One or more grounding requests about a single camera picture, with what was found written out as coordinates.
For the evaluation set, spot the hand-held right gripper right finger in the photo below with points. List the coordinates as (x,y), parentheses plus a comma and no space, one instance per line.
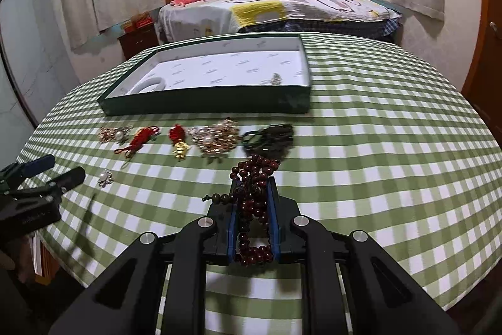
(273,229)

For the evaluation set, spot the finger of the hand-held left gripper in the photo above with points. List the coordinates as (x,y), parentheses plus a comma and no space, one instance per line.
(39,163)
(68,178)

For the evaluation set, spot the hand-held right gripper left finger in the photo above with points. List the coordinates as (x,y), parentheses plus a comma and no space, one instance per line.
(233,229)

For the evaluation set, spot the small pearl flower brooch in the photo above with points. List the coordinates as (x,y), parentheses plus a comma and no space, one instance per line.
(105,176)

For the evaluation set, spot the black pendant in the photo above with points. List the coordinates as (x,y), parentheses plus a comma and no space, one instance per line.
(270,140)

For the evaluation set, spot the small red knot gold charm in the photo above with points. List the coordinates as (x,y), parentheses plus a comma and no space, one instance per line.
(177,133)

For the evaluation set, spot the dark green tray box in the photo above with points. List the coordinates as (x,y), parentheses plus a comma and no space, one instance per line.
(204,103)

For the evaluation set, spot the pale jade bangle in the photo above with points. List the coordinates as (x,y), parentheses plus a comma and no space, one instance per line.
(162,83)

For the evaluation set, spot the silver rhinestone brooch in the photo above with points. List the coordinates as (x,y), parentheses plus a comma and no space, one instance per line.
(275,78)

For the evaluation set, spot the stack of books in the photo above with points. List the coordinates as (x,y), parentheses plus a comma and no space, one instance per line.
(42,260)

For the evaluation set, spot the green checked tablecloth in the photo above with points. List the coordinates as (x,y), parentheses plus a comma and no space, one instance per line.
(372,162)

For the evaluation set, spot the dark wooden nightstand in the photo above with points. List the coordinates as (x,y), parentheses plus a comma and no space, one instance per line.
(137,42)

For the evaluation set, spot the red gift boxes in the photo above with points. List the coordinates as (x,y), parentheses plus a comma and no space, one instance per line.
(139,22)

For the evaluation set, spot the blue plaid bedsheet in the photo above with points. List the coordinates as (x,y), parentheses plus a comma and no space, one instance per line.
(353,29)

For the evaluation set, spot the bed with patterned cover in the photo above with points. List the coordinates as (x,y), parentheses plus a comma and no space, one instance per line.
(313,5)

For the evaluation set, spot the wooden door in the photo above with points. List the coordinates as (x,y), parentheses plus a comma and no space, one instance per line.
(486,76)

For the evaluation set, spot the metal door knob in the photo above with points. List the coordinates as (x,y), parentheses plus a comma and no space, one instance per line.
(492,25)

